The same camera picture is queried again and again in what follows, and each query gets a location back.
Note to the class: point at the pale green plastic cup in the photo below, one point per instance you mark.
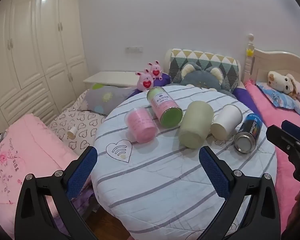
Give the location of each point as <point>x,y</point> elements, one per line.
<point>196,122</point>

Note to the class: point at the pink embroidered quilt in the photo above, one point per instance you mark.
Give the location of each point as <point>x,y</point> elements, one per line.
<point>27,150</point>

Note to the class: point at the white nightstand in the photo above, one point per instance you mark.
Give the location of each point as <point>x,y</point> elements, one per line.
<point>110,77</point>

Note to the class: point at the small white bottle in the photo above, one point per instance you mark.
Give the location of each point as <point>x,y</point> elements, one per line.
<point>71,133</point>

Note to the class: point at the white panelled wardrobe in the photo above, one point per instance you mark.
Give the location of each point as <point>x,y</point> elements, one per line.
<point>40,42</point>

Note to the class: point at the yellow star decoration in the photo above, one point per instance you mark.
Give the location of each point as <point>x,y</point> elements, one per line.
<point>250,52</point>

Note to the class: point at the blue printed pillow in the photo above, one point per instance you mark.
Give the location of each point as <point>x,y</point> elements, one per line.
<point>277,96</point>

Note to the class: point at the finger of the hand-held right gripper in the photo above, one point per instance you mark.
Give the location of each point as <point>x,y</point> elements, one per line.
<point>281,138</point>
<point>296,128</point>

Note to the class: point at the pink fleece blanket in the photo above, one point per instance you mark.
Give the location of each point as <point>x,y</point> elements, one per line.
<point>285,165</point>

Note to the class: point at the white paper cup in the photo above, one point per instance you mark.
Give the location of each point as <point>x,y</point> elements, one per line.
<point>226,122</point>

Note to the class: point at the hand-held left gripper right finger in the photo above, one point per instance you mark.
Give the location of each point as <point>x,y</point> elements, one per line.
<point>213,171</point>

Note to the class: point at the pink plastic cup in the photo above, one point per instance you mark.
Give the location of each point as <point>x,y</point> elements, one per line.
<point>140,123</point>

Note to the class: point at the blue metal can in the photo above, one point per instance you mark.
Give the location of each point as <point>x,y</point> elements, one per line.
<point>250,127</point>

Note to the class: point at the white wooden bed headboard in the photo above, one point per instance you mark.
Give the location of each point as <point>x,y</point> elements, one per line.
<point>272,60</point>

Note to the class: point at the round striped-cloth table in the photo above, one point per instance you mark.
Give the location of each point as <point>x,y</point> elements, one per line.
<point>165,180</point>

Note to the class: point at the pink plush rabbit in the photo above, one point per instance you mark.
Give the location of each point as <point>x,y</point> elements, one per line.
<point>144,81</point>
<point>155,71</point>

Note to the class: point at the white wall socket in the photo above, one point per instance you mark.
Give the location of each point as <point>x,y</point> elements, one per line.
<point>134,49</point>

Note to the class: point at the clear canister with green lid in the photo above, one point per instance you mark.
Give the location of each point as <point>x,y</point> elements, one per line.
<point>162,105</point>

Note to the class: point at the triangle patterned cushion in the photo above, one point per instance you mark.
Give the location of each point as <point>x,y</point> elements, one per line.
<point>207,57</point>

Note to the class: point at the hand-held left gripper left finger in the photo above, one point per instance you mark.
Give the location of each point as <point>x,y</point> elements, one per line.
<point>81,170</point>

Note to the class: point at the heart print white blanket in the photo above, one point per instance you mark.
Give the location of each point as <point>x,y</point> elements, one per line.
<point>85,127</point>

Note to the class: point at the white plush dog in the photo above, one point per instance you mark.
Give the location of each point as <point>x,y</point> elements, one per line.
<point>280,81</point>

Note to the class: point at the grey plush animal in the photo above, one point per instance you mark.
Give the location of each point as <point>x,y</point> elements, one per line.
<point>197,77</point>

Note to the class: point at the grey flower print pillow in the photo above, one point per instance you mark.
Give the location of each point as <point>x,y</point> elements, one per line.
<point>107,100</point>

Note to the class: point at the lavender cloth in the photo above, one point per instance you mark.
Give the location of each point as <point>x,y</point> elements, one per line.
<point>88,198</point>

